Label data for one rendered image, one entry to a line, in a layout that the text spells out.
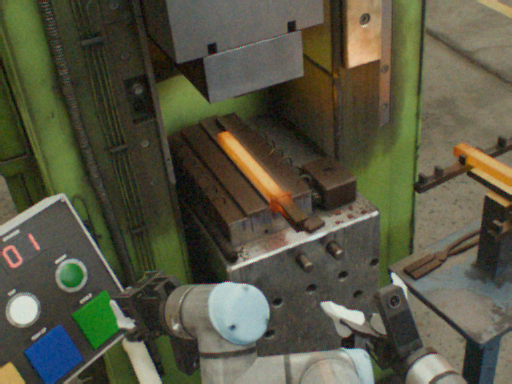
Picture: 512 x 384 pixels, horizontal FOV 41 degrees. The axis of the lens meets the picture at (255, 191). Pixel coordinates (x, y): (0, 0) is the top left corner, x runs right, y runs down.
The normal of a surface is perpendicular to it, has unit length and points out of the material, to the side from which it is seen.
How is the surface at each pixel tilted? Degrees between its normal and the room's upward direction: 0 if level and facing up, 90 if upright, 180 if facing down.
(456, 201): 0
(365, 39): 90
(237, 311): 60
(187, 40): 90
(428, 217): 0
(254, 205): 0
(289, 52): 90
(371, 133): 90
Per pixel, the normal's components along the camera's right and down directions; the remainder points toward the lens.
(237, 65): 0.42, 0.50
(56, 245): 0.61, -0.13
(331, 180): -0.10, -0.80
